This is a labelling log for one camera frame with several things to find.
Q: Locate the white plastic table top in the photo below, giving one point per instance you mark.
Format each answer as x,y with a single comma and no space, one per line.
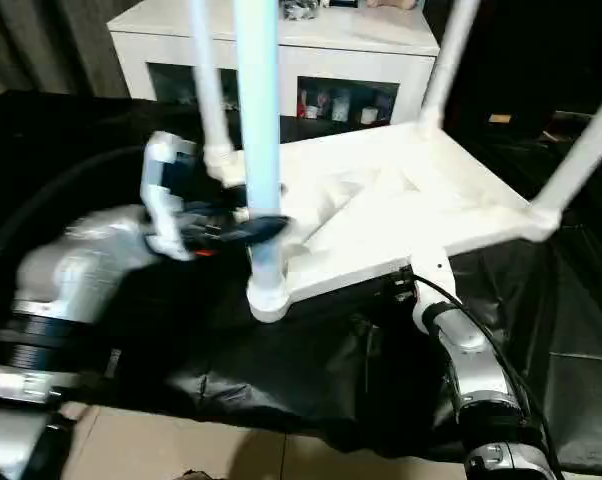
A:
406,200

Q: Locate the black mat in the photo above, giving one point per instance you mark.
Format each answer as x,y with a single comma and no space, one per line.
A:
281,370

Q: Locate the small yellow tag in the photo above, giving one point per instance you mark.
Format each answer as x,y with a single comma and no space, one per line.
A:
500,118

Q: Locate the white low cabinet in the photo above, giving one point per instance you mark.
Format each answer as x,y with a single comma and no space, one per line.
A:
331,45

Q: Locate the black tangled bundle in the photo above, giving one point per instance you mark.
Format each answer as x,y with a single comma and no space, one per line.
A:
298,9

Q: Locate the grey curtain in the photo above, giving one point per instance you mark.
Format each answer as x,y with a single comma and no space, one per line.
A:
46,45

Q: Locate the row of picture frames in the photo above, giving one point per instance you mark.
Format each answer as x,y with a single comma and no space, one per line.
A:
343,2

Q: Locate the brown teddy bear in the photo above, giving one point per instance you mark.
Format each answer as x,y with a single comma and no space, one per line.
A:
396,3

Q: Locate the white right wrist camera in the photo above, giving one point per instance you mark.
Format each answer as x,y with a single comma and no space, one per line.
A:
431,265

